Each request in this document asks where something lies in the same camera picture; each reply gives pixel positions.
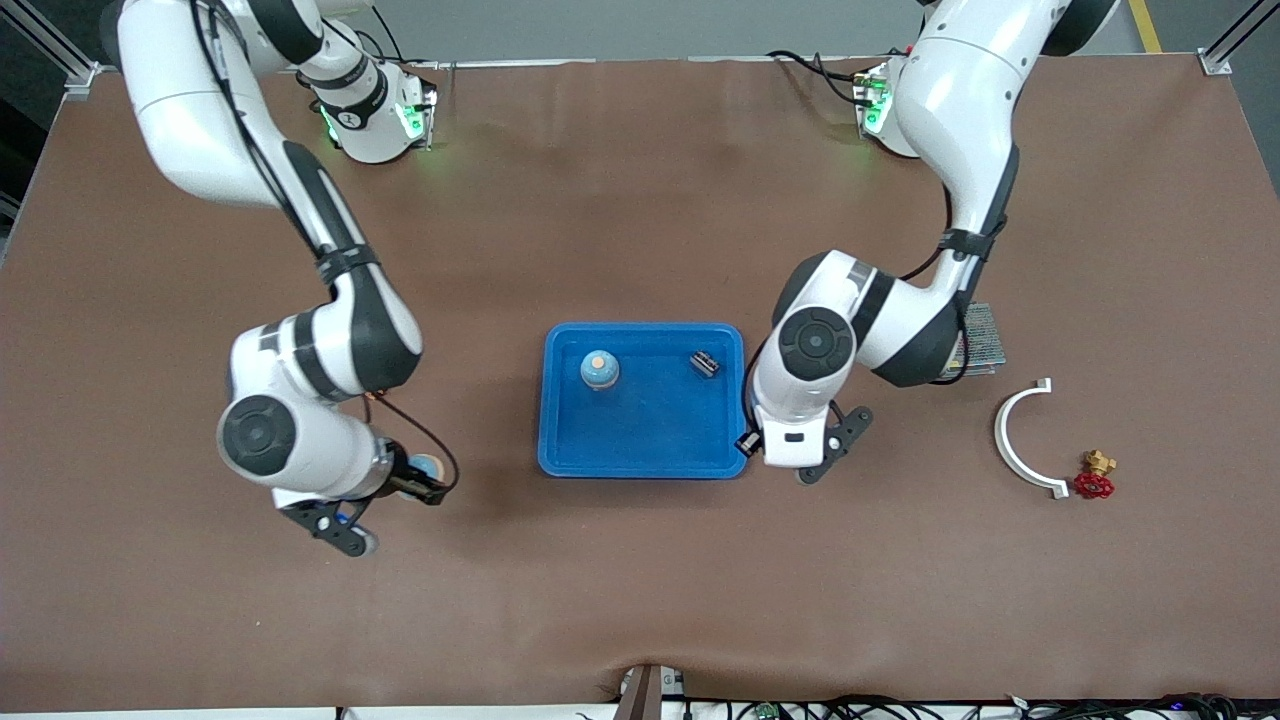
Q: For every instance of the white curved plastic bracket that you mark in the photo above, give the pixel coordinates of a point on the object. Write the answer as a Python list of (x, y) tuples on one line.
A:
[(1003, 435)]

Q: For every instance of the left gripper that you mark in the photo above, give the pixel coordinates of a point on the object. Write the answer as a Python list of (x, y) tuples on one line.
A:
[(746, 441)]

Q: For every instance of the small black connector block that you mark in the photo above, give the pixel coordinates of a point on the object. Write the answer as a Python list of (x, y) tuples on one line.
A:
[(706, 363)]

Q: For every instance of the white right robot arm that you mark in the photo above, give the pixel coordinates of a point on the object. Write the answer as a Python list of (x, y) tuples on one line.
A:
[(200, 120)]

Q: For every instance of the blue plastic tray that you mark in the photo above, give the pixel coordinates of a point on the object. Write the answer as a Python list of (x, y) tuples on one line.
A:
[(650, 430)]

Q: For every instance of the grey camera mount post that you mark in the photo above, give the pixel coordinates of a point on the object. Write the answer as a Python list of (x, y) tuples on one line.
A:
[(645, 692)]

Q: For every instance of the metal mesh power supply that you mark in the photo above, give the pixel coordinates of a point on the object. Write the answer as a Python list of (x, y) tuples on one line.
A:
[(988, 340)]

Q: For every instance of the blue bell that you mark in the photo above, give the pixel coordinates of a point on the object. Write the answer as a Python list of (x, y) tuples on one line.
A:
[(430, 467), (599, 370)]

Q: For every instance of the aluminium frame post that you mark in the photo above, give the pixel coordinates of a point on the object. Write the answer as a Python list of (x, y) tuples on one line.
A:
[(1235, 35), (60, 55)]

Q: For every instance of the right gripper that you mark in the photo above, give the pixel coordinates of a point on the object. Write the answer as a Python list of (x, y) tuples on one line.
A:
[(404, 474)]

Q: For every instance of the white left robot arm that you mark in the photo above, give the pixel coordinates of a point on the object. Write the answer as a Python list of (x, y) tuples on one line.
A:
[(960, 90)]

